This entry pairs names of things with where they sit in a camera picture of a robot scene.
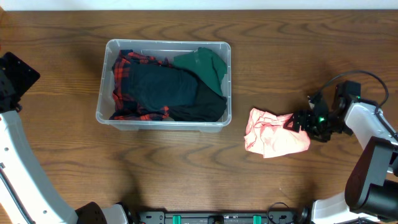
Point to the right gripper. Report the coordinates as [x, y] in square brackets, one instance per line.
[305, 116]

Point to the pink garment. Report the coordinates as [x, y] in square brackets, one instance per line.
[265, 135]

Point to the black cloth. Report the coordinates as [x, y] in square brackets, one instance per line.
[207, 107]

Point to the green garment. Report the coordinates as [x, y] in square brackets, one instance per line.
[206, 64]

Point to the dark navy garment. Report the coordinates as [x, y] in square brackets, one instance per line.
[155, 86]

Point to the red navy plaid shirt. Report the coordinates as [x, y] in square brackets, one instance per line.
[126, 106]

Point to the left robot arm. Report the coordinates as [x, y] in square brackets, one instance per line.
[27, 195]

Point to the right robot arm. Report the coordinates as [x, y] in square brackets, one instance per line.
[369, 197]

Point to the clear plastic storage bin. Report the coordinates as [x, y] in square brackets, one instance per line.
[160, 49]

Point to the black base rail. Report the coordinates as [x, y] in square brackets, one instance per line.
[278, 213]

